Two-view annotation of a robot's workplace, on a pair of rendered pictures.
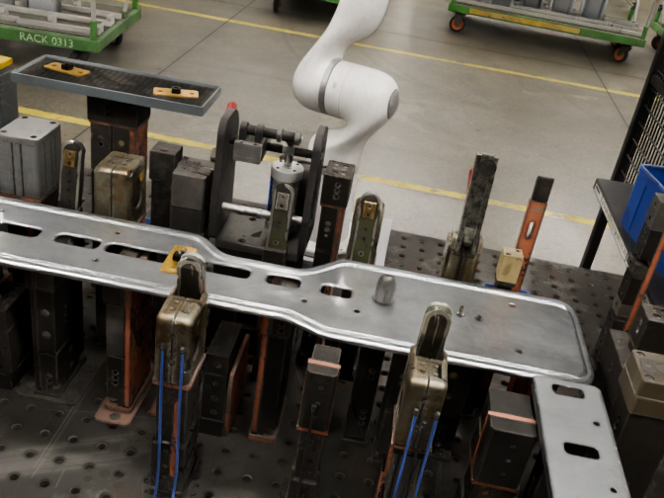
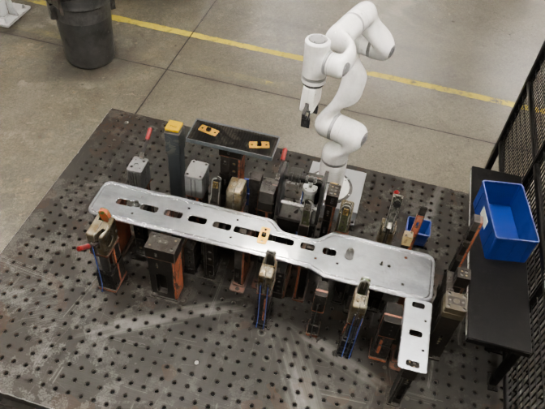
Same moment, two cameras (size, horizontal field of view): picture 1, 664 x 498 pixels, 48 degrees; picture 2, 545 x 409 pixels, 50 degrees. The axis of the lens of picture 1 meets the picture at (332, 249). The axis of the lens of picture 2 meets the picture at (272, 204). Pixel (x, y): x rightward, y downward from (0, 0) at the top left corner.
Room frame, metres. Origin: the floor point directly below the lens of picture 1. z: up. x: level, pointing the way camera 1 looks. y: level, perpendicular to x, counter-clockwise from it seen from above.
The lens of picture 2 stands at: (-0.39, 0.04, 2.76)
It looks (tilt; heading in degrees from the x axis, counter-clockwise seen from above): 47 degrees down; 7
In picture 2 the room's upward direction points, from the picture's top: 6 degrees clockwise
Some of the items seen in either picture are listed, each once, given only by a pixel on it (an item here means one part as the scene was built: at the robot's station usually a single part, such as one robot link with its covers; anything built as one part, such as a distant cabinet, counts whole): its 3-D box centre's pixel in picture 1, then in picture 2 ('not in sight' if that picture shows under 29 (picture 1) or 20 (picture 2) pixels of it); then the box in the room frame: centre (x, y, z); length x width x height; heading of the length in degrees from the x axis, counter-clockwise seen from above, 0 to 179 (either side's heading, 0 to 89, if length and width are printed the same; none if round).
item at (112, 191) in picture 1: (119, 254); (235, 216); (1.21, 0.40, 0.89); 0.13 x 0.11 x 0.38; 177
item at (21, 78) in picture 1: (120, 84); (233, 139); (1.39, 0.46, 1.16); 0.37 x 0.14 x 0.02; 87
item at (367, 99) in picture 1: (352, 120); (344, 141); (1.57, 0.00, 1.10); 0.19 x 0.12 x 0.24; 69
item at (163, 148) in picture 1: (163, 240); (254, 208); (1.26, 0.33, 0.90); 0.05 x 0.05 x 0.40; 87
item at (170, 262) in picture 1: (179, 257); (263, 234); (1.04, 0.24, 1.01); 0.08 x 0.04 x 0.01; 177
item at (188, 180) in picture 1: (191, 256); (266, 216); (1.24, 0.27, 0.89); 0.13 x 0.11 x 0.38; 177
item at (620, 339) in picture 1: (596, 421); (439, 305); (1.00, -0.48, 0.85); 0.12 x 0.03 x 0.30; 177
